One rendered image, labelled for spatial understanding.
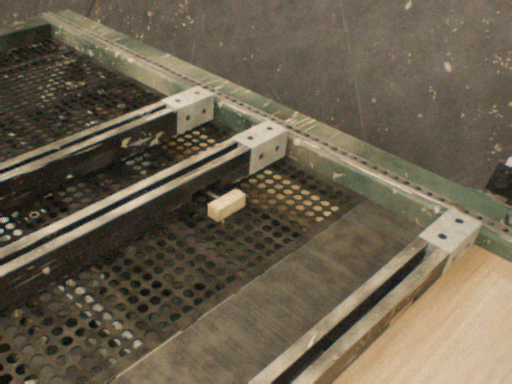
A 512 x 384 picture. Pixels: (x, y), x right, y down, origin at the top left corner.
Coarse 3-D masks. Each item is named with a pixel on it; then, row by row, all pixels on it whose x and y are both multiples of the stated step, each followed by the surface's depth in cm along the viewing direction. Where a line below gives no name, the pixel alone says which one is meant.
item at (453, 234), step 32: (448, 224) 101; (480, 224) 101; (416, 256) 95; (448, 256) 95; (384, 288) 90; (416, 288) 89; (352, 320) 86; (384, 320) 84; (288, 352) 77; (320, 352) 82; (352, 352) 80
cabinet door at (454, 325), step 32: (480, 256) 102; (448, 288) 95; (480, 288) 96; (416, 320) 89; (448, 320) 90; (480, 320) 90; (384, 352) 84; (416, 352) 84; (448, 352) 85; (480, 352) 85
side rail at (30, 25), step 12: (12, 24) 182; (24, 24) 182; (36, 24) 182; (48, 24) 184; (0, 36) 174; (12, 36) 177; (24, 36) 180; (36, 36) 183; (48, 36) 186; (0, 48) 176; (48, 48) 188
